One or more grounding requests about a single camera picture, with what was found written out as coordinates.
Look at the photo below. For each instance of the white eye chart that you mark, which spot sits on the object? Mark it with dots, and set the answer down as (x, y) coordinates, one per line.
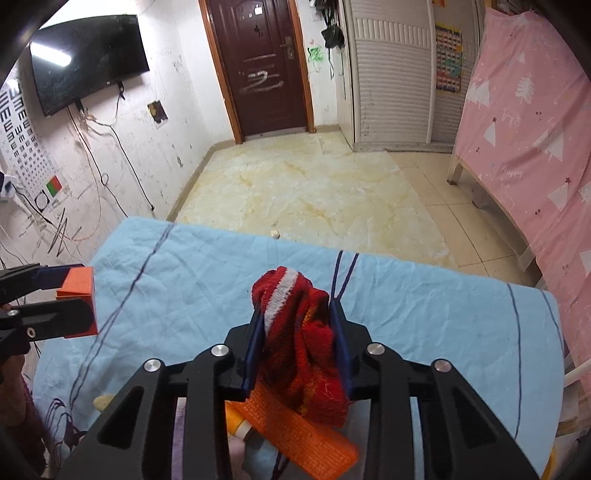
(23, 138)

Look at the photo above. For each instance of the white power adapter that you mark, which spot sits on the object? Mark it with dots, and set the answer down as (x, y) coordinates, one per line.
(9, 187)

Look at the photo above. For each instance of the colourful wall poster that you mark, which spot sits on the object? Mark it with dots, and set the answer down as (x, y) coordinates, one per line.
(448, 60)

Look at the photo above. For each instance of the small black hanging bag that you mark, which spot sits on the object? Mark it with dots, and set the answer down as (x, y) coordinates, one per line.
(332, 37)

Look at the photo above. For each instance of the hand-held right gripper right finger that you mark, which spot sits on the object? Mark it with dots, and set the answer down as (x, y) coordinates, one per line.
(339, 350)

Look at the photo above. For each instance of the pale pink cloth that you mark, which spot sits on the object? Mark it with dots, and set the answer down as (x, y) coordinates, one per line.
(240, 457)

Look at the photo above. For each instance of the person's left forearm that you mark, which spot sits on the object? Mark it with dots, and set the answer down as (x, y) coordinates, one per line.
(27, 415)

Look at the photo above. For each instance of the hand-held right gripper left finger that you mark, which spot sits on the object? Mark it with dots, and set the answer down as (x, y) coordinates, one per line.
(255, 350)

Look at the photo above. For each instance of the pink tree print curtain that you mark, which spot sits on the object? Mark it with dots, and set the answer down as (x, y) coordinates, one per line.
(531, 138)

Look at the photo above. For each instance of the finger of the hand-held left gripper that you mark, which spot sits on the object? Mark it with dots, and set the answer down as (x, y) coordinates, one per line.
(32, 279)
(51, 318)

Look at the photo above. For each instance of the open wall socket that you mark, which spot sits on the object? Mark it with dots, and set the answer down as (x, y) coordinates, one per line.
(157, 112)

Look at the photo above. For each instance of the white metal chair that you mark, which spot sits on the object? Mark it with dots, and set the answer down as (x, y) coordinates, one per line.
(570, 378)

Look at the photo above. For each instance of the orange plastic bottle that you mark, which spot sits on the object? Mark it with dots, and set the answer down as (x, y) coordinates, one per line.
(235, 415)

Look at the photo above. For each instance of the small yellow object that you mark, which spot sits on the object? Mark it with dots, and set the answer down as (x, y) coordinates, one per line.
(104, 401)

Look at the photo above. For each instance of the orange box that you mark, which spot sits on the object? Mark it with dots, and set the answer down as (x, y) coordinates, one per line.
(81, 286)

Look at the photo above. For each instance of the red knit cloth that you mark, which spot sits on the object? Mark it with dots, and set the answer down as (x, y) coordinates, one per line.
(300, 341)

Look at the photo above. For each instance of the black wall television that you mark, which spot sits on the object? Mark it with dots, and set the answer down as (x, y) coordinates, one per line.
(87, 60)

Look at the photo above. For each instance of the large black hanging bag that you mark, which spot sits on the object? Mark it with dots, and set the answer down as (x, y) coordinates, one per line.
(325, 3)

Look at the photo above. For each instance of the light blue printed tablecloth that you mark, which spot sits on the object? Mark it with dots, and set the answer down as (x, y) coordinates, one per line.
(184, 286)

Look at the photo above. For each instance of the dark brown door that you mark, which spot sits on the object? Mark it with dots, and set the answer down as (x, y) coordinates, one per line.
(263, 60)

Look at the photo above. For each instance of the white louvered wardrobe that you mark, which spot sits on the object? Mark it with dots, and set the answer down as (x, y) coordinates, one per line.
(392, 78)

